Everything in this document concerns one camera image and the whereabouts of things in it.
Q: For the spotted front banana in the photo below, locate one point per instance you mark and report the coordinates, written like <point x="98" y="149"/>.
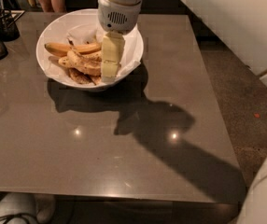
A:
<point x="85" y="65"/>

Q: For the brown bottom right banana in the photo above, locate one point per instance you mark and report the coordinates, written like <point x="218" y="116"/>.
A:
<point x="96" y="79"/>

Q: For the brown banana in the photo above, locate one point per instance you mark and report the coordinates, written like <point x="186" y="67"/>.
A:
<point x="78" y="77"/>
<point x="96" y="79"/>

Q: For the spotted banana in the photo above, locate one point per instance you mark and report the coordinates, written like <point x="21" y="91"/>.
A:
<point x="85" y="65"/>
<point x="95" y="56"/>

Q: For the white round bowl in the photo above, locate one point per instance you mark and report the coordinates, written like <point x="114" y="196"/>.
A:
<point x="83" y="27"/>

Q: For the spotted middle banana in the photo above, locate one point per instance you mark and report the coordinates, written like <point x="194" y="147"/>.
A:
<point x="95" y="56"/>

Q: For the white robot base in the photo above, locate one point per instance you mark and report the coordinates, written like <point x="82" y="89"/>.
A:
<point x="23" y="208"/>

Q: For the black wire utensil basket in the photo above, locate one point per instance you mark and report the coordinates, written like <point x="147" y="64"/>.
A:
<point x="8" y="28"/>

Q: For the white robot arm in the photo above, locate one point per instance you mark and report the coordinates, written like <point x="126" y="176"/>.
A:
<point x="179" y="43"/>

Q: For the brown bottom left banana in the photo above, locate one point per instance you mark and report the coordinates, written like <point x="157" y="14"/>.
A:
<point x="78" y="77"/>

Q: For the yellow top banana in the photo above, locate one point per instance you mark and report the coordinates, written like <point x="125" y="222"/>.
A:
<point x="61" y="49"/>

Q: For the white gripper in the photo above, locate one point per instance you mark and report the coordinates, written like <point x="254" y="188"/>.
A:
<point x="119" y="17"/>

